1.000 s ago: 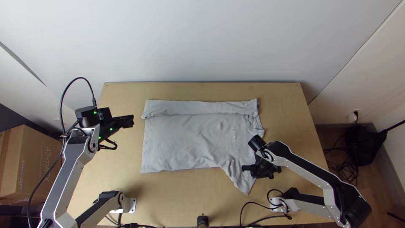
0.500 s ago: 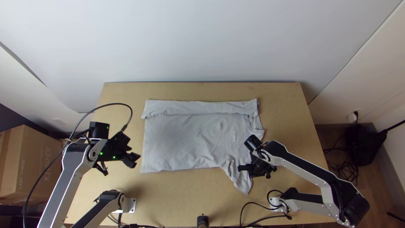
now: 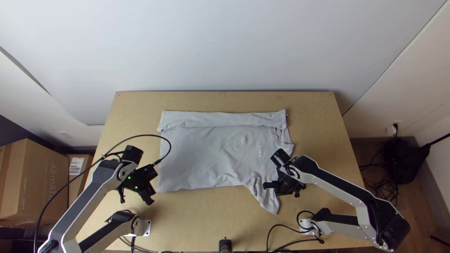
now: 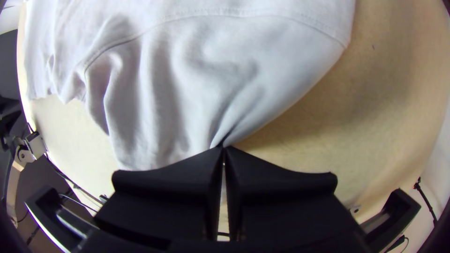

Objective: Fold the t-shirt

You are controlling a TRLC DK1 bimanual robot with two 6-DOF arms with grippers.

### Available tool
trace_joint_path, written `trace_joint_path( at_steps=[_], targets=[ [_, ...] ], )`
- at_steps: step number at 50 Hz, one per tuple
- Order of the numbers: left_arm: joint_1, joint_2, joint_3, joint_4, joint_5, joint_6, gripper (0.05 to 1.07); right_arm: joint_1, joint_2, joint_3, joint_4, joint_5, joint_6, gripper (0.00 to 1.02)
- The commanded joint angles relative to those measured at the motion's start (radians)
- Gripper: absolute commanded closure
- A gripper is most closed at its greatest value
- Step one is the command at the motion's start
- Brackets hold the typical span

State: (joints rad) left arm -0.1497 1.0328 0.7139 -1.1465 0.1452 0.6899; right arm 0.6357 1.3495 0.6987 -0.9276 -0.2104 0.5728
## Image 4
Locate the grey t-shirt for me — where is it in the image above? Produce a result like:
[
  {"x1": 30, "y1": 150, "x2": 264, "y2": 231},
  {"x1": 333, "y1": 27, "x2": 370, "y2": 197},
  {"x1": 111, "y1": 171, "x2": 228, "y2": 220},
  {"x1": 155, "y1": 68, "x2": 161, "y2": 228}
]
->
[{"x1": 23, "y1": 0, "x2": 357, "y2": 172}]

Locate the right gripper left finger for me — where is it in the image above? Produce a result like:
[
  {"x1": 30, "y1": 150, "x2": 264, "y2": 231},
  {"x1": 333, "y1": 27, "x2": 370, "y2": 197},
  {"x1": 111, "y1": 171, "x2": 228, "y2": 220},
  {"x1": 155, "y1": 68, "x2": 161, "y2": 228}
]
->
[{"x1": 93, "y1": 146, "x2": 225, "y2": 247}]

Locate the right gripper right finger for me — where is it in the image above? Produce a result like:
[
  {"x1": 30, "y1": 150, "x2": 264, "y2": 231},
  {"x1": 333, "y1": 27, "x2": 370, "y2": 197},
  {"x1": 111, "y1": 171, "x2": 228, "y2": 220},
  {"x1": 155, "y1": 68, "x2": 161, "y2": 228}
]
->
[{"x1": 225, "y1": 146, "x2": 359, "y2": 243}]

